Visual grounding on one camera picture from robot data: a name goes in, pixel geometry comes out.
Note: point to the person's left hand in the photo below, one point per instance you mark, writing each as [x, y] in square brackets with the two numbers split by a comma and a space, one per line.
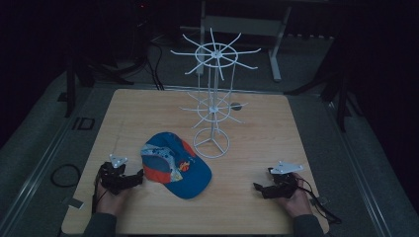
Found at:
[110, 202]

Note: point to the black metal stand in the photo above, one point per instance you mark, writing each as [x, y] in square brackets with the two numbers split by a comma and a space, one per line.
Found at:
[70, 92]
[341, 98]

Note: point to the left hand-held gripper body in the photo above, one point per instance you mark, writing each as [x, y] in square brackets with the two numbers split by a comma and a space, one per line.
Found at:
[113, 179]

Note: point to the person's right hand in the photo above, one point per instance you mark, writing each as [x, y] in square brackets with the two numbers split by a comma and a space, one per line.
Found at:
[300, 200]

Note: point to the blue and orange cap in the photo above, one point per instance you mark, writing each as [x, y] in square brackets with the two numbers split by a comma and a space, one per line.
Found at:
[184, 168]

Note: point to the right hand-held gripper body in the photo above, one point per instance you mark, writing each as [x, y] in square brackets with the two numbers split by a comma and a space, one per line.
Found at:
[283, 186]

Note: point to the black floor socket plate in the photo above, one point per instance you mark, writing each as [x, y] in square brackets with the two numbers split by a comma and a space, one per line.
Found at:
[84, 123]

